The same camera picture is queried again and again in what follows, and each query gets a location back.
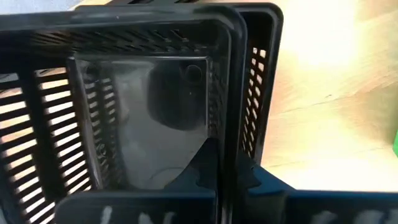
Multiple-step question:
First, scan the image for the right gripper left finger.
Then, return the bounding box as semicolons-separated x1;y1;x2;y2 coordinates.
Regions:
54;138;218;224

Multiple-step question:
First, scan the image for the black slotted plastic basket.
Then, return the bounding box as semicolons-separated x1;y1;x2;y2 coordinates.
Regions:
0;6;249;224
74;2;284;166

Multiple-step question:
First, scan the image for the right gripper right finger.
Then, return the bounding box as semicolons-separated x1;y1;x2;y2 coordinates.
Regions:
235;151;398;224

